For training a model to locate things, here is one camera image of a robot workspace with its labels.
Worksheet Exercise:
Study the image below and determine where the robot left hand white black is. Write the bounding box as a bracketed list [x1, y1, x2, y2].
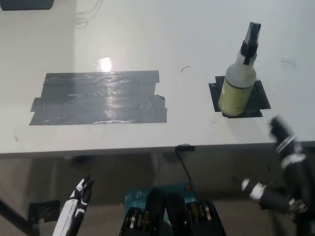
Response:
[52, 174, 95, 236]

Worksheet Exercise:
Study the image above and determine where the robot right hand black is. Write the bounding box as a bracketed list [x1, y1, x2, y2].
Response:
[241, 116, 315, 215]

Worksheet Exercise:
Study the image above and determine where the translucent spray bottle yellow liquid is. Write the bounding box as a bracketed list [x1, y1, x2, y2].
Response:
[218, 22, 261, 117]

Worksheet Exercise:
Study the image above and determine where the robot torso black teal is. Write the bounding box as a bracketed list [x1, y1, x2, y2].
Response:
[119, 181, 226, 236]

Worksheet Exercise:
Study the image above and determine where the dark metal table leg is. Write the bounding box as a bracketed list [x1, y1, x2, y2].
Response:
[0, 196, 40, 236]

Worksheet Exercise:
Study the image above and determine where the small black tape square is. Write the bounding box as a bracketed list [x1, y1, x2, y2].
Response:
[208, 75, 271, 118]

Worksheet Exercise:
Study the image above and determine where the large black tape patch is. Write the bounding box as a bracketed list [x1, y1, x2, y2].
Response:
[28, 70, 168, 126]

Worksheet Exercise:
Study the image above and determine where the black flat box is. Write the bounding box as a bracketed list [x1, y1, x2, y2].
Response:
[0, 0, 55, 11]

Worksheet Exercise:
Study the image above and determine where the black cable under table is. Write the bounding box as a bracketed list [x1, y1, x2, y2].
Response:
[178, 150, 193, 184]

